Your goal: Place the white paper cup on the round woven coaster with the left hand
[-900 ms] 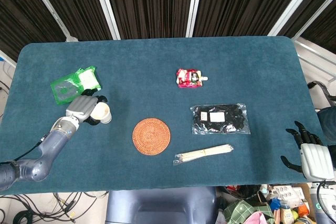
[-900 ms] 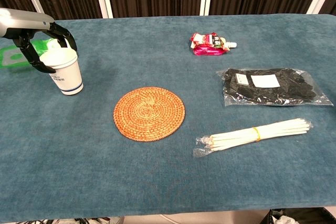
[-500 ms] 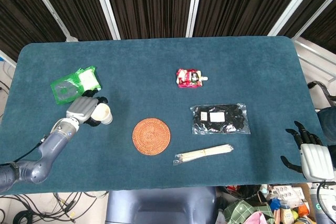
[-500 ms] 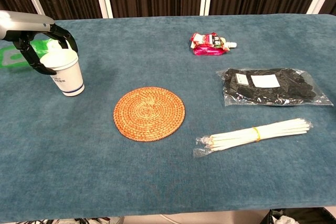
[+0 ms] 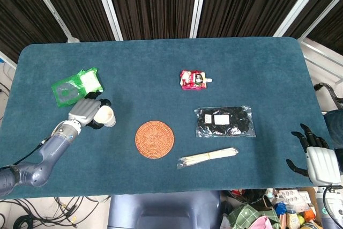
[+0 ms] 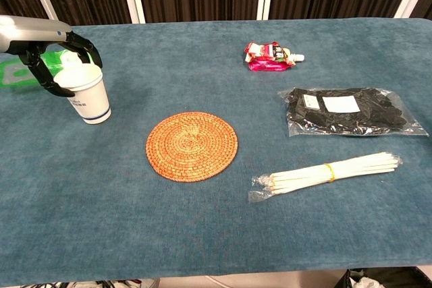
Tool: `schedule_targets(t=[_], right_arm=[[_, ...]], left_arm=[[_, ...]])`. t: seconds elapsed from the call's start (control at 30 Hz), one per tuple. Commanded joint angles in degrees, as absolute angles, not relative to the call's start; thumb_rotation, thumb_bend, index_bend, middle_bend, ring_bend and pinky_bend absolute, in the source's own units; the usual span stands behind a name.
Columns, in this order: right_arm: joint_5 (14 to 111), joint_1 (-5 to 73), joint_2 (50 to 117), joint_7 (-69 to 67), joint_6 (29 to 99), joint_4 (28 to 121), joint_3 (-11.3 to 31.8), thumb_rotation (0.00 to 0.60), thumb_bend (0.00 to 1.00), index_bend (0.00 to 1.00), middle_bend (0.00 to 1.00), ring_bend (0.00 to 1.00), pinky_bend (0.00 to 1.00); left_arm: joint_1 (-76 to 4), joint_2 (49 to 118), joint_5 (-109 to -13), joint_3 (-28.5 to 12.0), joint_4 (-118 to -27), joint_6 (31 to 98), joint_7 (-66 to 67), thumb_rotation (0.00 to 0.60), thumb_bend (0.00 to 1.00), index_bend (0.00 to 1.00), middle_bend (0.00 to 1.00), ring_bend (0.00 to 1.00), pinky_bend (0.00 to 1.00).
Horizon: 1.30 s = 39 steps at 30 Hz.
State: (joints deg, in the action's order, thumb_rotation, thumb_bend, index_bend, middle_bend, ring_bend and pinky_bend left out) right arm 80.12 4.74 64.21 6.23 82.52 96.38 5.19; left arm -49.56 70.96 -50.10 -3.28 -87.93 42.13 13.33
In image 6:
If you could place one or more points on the round woven orange coaster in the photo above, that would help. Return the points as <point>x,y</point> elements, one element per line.
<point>191,146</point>

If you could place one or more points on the blue velvet table cloth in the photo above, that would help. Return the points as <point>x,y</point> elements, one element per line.
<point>216,227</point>

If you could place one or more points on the green plastic packet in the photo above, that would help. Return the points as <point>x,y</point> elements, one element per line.
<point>50,58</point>

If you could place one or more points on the black plastic bag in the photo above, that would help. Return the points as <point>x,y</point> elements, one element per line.
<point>405,279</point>

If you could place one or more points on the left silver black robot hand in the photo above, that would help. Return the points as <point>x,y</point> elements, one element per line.
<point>30,31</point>

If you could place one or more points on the wrapped wooden chopsticks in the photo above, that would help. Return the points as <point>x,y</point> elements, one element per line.
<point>303,176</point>

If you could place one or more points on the white paper cup blue stripes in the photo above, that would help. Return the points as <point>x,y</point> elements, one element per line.
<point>91,99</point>

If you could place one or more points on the yellow rubber band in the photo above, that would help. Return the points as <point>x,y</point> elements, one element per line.
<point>330,171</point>

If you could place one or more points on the clear bag of black items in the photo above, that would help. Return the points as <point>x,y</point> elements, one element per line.
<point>371,116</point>

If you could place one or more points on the red drink pouch white spout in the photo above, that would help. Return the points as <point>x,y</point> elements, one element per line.
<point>268,58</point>

